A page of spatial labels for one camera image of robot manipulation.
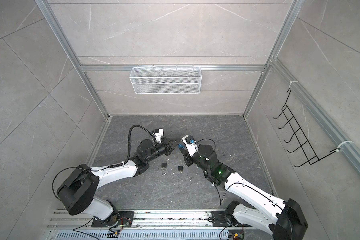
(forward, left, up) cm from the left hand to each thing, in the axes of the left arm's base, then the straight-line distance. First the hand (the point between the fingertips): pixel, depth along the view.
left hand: (181, 137), depth 74 cm
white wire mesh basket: (+46, +9, +4) cm, 47 cm away
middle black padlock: (-6, +1, -26) cm, 26 cm away
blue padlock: (-4, 0, -3) cm, 5 cm away
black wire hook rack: (-15, -55, +4) cm, 57 cm away
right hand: (-3, -1, -3) cm, 4 cm away
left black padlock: (-3, +11, -26) cm, 29 cm away
